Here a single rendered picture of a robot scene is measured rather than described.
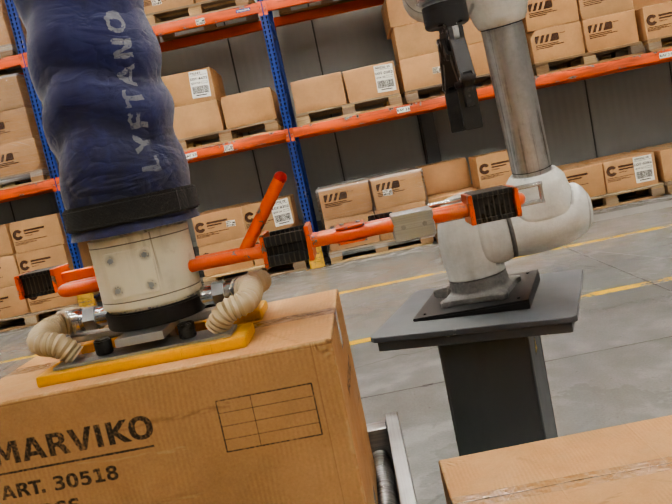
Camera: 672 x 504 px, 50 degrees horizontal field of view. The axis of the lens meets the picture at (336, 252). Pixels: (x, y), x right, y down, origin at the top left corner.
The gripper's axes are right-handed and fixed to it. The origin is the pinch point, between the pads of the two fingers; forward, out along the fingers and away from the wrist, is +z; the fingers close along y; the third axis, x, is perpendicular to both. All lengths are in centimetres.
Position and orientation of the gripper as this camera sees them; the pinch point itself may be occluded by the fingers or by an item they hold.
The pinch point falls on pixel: (465, 123)
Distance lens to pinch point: 128.6
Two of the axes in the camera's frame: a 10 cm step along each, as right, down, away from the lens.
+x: 9.8, -2.0, -0.3
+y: -0.1, 1.3, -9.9
